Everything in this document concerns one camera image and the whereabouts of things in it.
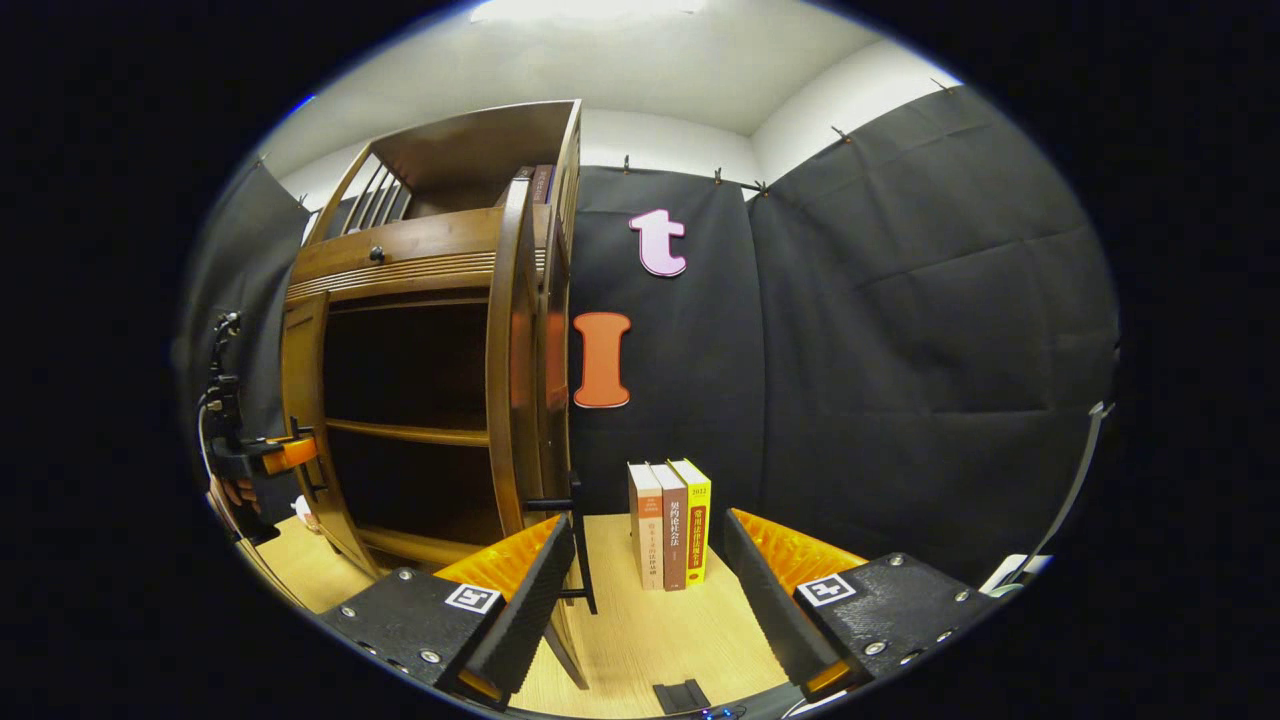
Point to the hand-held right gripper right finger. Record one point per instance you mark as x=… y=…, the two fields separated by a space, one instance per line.
x=765 y=600

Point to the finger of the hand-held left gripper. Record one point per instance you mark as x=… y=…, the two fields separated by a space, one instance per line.
x=295 y=455

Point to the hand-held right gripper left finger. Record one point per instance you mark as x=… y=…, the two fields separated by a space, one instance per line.
x=525 y=610

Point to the wooden double-door shoe cabinet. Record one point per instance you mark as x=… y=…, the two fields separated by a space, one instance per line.
x=470 y=150

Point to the small white object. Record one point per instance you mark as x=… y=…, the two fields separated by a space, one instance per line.
x=305 y=512

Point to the yellow book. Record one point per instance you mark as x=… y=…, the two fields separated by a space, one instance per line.
x=697 y=520

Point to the brown spine book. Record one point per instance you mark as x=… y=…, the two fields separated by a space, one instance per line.
x=673 y=535

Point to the black backdrop cloth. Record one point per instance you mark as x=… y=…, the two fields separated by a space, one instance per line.
x=900 y=350

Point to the large ceiling light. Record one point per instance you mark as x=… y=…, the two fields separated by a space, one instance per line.
x=590 y=8

